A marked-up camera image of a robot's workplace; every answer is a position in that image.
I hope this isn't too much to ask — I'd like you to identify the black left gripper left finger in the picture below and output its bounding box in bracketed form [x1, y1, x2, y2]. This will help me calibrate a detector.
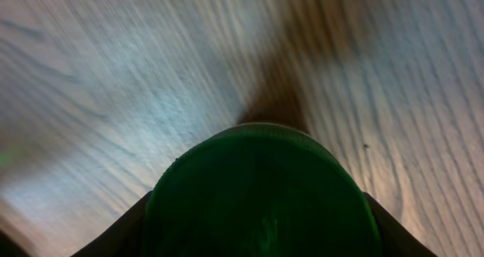
[73, 191, 152, 257]

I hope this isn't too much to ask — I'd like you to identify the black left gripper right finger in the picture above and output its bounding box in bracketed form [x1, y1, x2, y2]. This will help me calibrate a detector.
[364, 193, 436, 257]

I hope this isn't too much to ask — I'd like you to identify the green lid jar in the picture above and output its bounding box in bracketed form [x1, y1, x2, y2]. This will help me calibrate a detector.
[141, 124, 384, 256]

